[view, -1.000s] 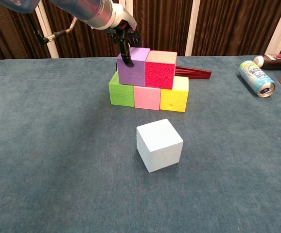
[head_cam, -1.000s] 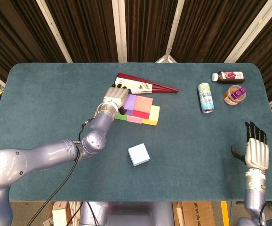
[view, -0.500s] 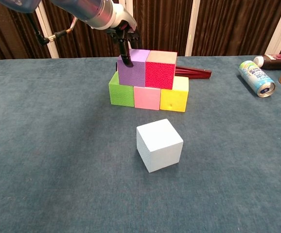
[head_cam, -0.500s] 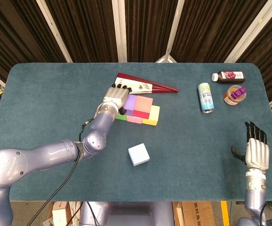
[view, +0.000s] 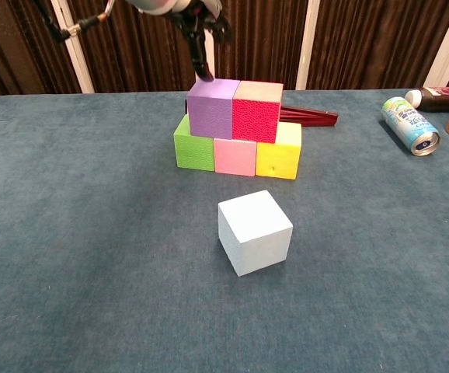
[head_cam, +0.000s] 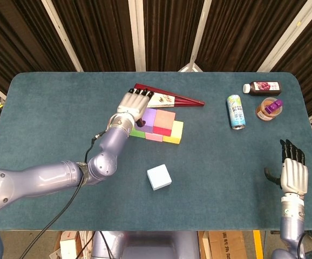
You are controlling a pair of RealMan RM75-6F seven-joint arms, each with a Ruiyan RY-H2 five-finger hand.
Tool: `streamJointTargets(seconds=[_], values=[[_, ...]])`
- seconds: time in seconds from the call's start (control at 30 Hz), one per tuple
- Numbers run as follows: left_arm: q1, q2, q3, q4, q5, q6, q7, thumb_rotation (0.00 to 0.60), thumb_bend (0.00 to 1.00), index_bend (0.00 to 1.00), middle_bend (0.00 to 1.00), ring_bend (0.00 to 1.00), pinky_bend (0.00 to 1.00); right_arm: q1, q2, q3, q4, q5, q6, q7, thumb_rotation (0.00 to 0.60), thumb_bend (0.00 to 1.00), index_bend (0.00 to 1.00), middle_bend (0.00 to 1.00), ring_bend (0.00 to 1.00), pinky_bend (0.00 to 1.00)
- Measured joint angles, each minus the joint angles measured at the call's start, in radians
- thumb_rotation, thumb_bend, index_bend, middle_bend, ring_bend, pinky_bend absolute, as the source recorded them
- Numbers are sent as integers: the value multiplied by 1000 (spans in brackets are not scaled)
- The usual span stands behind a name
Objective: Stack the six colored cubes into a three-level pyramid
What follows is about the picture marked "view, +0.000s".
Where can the light blue foam cube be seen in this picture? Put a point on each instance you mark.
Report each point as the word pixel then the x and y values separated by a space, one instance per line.
pixel 255 233

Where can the yellow foam cube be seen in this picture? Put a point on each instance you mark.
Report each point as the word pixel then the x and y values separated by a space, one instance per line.
pixel 277 159

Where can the green foam cube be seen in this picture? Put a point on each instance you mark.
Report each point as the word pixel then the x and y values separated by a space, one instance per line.
pixel 193 153

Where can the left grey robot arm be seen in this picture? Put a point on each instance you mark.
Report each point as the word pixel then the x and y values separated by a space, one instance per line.
pixel 158 5

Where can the teal felt table cover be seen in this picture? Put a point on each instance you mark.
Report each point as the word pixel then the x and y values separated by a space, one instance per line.
pixel 53 311

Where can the light blue drink can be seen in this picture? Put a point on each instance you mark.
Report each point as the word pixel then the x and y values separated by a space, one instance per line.
pixel 407 124

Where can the purple foam cube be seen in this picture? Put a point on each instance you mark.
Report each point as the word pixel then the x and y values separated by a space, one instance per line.
pixel 211 112

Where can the pink foam cube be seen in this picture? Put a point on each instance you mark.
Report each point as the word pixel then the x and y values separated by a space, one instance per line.
pixel 234 157

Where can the red foam cube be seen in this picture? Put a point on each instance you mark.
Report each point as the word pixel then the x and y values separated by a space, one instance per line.
pixel 255 116

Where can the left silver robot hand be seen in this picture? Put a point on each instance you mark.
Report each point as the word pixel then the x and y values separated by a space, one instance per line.
pixel 197 23

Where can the dark grape juice bottle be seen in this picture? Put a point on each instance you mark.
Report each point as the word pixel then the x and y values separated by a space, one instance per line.
pixel 438 99

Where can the red paper folding fan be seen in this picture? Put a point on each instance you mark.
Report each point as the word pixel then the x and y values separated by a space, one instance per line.
pixel 310 116

